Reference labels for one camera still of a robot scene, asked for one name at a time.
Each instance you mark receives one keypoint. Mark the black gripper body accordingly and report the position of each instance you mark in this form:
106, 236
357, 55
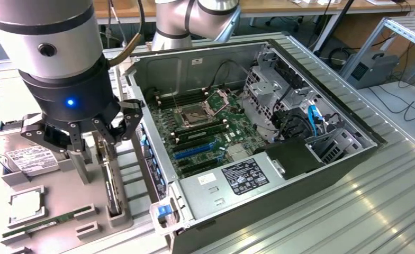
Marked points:
74, 100

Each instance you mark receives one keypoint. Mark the graphics card with metal bracket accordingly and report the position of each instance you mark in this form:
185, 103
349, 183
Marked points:
114, 190

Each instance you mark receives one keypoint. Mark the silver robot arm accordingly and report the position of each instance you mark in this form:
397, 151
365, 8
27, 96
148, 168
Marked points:
53, 31

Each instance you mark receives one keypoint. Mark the thin metal locking lever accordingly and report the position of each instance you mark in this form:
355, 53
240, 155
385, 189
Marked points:
176, 99

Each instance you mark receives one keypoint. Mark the black RAM slot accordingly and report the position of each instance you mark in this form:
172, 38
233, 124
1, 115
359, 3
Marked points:
184, 96
184, 103
184, 93
184, 100

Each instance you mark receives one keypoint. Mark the hard disk in blue carrier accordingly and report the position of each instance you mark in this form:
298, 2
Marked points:
3, 148

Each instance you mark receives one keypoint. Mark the CPU socket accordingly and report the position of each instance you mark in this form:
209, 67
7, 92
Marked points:
192, 116

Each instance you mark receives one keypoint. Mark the black expansion slot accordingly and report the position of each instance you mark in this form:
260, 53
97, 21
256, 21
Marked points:
190, 145
201, 172
198, 165

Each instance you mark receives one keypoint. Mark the RAM stick with white label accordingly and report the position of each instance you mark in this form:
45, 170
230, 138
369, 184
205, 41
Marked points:
198, 135

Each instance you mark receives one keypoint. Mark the blue expansion slot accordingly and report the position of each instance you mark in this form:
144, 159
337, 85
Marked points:
194, 151

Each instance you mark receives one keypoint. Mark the grey parts rack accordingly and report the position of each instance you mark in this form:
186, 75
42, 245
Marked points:
70, 195

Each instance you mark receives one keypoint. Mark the metal socket cover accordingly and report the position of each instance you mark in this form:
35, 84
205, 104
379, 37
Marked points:
217, 101

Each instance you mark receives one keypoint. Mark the silver CPU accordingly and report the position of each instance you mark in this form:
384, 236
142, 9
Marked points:
26, 205

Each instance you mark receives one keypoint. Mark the bare green RAM stick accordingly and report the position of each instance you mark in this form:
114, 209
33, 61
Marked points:
70, 215

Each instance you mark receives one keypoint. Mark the green motherboard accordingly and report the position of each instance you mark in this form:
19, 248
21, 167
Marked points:
236, 127

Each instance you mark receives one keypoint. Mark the chipset heat sink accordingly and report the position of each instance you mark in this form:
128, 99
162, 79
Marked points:
238, 153

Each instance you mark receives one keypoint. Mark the silver power supply with label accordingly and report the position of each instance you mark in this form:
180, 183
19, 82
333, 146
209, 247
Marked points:
212, 190

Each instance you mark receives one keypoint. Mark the blue case latch tab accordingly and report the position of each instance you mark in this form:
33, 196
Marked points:
164, 211

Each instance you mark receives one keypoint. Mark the silver perforated disk bay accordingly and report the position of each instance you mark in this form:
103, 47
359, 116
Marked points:
264, 87

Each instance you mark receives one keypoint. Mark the black plastic shroud box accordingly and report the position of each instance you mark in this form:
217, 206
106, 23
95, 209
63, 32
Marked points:
293, 158

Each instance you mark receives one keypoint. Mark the open black PC case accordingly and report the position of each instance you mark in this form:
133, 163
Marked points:
264, 211

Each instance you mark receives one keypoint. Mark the silver slanted disk bay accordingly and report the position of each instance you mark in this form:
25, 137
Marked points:
332, 150

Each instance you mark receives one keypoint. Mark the wooden desk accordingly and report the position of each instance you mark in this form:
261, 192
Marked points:
282, 8

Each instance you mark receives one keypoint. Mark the black slanted pole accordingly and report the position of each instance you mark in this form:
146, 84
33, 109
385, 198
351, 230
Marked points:
336, 25

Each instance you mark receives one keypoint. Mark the grey controller box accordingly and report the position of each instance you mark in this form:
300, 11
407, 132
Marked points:
371, 71

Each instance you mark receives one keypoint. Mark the aluminium frame shelf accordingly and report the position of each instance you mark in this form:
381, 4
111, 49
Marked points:
409, 29

